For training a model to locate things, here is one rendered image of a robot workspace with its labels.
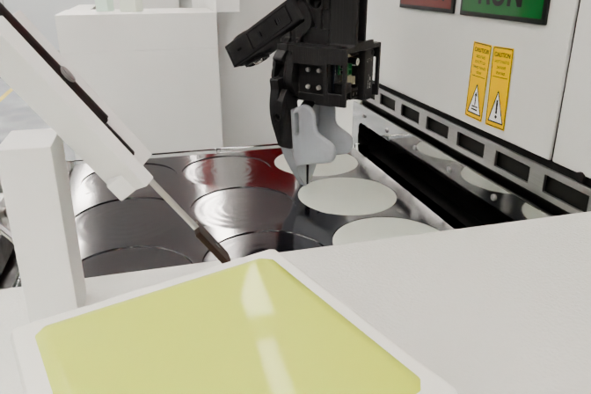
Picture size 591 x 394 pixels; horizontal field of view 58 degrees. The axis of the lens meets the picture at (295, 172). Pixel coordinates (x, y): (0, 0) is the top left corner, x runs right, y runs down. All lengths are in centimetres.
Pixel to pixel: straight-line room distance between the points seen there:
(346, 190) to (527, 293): 31
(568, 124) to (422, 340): 24
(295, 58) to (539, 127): 22
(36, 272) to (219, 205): 31
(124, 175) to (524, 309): 19
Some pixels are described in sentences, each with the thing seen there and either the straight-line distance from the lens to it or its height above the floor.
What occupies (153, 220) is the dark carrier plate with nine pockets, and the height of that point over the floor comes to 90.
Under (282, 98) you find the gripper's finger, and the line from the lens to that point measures 51.
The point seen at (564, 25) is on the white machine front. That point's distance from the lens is 45.
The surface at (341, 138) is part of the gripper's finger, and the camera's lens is 56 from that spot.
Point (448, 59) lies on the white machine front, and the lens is 57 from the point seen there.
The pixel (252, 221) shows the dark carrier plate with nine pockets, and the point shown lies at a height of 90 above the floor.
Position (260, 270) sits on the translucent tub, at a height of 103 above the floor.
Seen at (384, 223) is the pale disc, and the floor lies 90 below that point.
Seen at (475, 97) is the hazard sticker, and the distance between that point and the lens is 53.
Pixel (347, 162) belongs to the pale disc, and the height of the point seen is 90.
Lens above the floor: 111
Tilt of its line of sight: 20 degrees down
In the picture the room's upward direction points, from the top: straight up
